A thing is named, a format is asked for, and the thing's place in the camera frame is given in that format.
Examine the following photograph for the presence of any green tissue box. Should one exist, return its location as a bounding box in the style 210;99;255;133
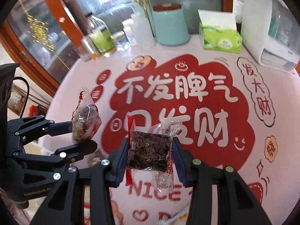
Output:
197;9;243;54

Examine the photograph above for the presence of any white squeeze wash bottle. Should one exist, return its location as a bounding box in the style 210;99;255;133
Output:
130;12;155;46

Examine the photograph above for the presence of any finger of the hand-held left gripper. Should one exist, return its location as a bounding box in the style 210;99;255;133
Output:
7;115;73;144
13;140;98;180

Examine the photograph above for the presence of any dark square candy clear wrapper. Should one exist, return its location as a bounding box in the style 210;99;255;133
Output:
125;116;182;190

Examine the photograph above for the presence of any wood framed glass sliding door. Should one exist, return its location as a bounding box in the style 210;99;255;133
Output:
0;0;99;92
54;0;235;38

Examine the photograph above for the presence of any metal lid spice jar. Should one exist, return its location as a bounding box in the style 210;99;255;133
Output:
81;36;101;61

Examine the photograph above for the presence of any black cable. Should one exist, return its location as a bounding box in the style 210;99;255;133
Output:
12;76;30;119

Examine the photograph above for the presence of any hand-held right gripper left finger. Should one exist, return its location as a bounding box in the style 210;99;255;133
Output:
29;137;129;225

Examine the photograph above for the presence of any glass bottle green label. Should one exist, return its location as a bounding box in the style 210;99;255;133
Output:
85;12;116;57

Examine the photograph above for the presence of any walnut date candy clear wrapper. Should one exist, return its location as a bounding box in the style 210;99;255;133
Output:
70;87;102;144

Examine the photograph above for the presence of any teal canister brown lid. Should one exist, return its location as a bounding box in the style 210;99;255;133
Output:
151;3;190;46

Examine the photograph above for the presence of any small clear glass jar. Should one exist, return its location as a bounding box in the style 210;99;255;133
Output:
111;31;130;52

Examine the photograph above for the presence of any white desktop storage organizer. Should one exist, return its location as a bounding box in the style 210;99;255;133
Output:
232;0;300;74

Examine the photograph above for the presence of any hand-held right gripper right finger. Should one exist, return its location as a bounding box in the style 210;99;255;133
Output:
172;138;273;225

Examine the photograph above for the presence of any pink printed tablecloth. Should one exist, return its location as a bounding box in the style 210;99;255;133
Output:
42;31;300;225

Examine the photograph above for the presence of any white pill bottle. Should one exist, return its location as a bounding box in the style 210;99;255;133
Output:
122;20;136;46

